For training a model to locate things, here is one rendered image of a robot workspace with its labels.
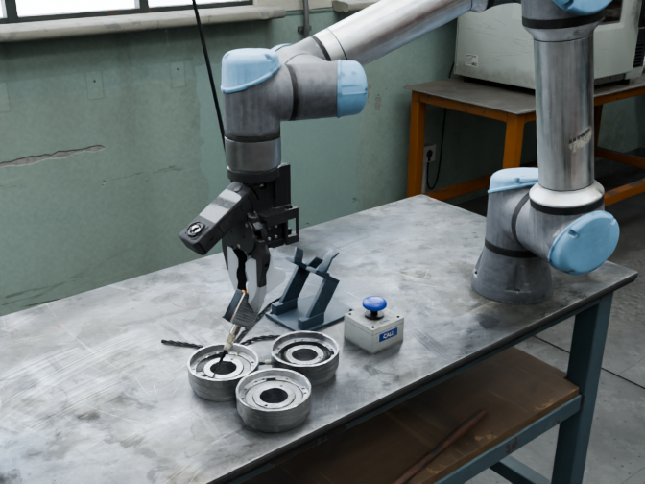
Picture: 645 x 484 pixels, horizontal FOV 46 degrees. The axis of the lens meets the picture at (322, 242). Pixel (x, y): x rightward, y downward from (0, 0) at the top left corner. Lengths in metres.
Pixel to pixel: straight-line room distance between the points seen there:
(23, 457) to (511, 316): 0.82
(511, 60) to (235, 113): 2.40
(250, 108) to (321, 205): 2.32
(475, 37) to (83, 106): 1.67
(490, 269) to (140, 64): 1.63
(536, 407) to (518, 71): 1.94
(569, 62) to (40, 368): 0.92
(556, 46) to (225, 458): 0.74
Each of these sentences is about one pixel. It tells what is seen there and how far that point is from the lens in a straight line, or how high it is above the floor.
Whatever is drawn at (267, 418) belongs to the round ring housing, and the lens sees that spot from 1.06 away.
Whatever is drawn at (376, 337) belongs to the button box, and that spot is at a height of 0.83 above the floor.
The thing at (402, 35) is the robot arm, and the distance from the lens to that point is 1.20.
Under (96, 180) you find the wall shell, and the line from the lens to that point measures 2.73.
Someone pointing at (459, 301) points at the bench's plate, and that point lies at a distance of 1.43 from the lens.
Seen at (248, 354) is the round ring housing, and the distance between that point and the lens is 1.19.
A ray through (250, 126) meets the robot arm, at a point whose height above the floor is 1.20.
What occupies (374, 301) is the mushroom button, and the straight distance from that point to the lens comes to 1.25.
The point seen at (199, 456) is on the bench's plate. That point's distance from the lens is 1.05.
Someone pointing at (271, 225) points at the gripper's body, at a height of 1.06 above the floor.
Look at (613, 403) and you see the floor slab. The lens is 2.71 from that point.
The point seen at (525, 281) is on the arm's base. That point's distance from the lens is 1.43.
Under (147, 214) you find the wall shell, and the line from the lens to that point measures 2.85.
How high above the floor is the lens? 1.44
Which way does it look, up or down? 23 degrees down
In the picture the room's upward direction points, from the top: straight up
